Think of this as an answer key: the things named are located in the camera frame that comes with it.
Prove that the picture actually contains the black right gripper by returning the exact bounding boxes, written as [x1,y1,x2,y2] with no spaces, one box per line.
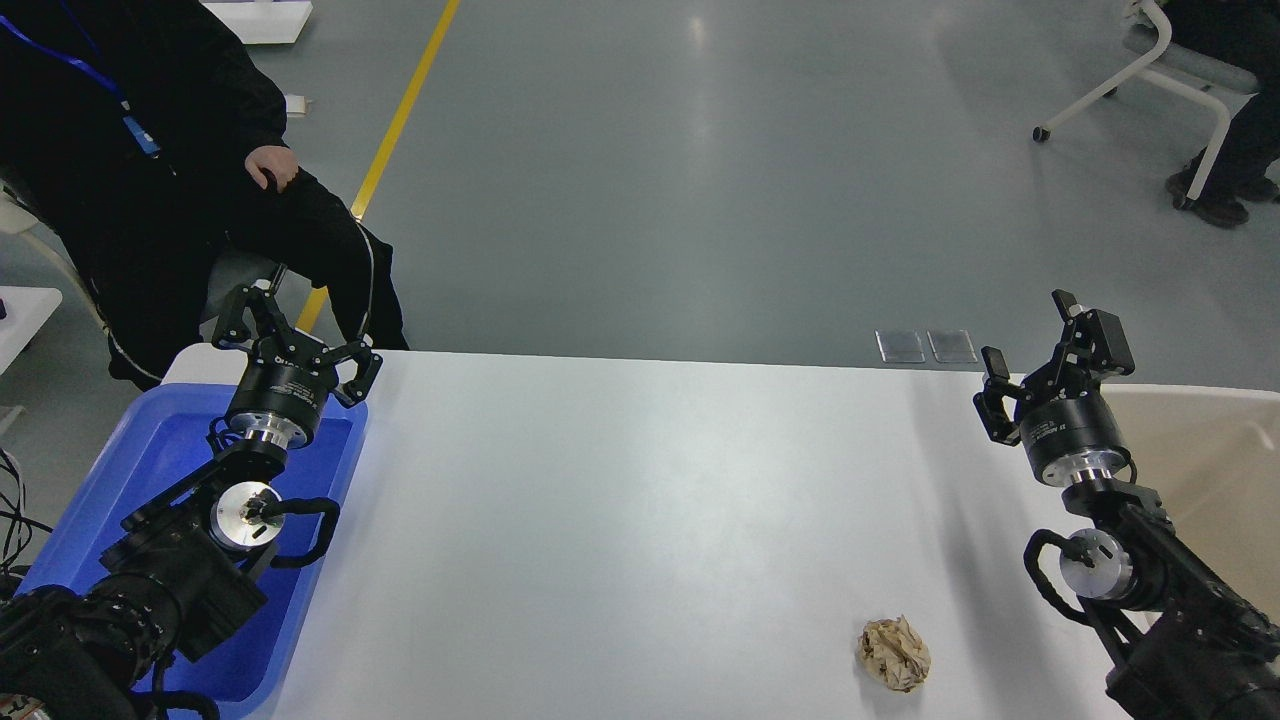
[973,290,1137,488]

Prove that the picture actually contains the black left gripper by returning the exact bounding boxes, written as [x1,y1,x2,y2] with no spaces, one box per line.
[211,284,383,450]

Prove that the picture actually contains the brown paper ball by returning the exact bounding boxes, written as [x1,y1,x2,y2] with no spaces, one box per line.
[855,615,932,694]

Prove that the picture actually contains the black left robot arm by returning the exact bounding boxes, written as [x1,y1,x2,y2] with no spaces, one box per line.
[3,281,383,719]

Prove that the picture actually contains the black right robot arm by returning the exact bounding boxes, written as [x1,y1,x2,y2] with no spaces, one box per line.
[973,290,1279,719]

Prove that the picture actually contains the right metal floor plate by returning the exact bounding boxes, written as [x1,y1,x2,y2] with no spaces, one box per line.
[925,329,978,364]

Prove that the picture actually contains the metal floor plate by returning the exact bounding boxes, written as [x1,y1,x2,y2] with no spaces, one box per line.
[925,329,978,364]
[876,329,925,364]

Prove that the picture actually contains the left metal floor plate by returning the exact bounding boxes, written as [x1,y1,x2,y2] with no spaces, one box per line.
[876,329,925,364]

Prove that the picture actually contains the beige plastic bin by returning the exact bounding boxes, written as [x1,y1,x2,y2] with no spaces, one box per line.
[1102,384,1279,623]

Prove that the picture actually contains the person in black clothes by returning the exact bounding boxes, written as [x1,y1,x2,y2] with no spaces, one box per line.
[1,1,408,389]

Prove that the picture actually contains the white side table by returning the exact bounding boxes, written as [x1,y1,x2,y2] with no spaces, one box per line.
[1,286,63,374]

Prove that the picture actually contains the white foam block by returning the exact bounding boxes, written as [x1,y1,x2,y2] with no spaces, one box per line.
[201,1,314,45]

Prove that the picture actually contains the white chair right background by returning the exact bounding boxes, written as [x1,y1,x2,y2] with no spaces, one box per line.
[1032,1,1260,210]

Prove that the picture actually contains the seated person black shoes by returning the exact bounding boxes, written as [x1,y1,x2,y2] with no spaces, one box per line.
[1149,0,1280,229]

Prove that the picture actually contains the black cables left edge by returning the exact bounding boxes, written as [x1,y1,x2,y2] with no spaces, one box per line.
[0,448,51,577]

